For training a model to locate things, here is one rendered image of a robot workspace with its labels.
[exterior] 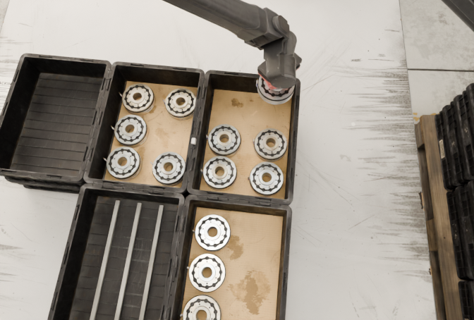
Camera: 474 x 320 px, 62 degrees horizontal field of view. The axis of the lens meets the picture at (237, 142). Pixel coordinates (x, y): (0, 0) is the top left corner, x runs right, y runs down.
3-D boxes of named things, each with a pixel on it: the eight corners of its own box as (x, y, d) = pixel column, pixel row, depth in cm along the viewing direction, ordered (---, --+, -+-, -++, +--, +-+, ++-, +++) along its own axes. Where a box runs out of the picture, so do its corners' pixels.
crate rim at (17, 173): (25, 56, 128) (21, 52, 126) (114, 64, 127) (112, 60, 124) (-15, 173, 115) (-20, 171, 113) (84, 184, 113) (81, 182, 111)
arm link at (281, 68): (277, 10, 82) (245, 26, 88) (277, 58, 79) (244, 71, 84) (307, 37, 91) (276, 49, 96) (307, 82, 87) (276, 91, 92)
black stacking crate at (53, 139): (40, 71, 137) (22, 53, 127) (122, 79, 136) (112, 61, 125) (5, 180, 124) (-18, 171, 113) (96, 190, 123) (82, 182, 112)
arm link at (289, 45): (297, 27, 89) (272, 25, 89) (298, 53, 87) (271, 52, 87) (293, 44, 95) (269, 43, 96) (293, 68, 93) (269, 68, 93)
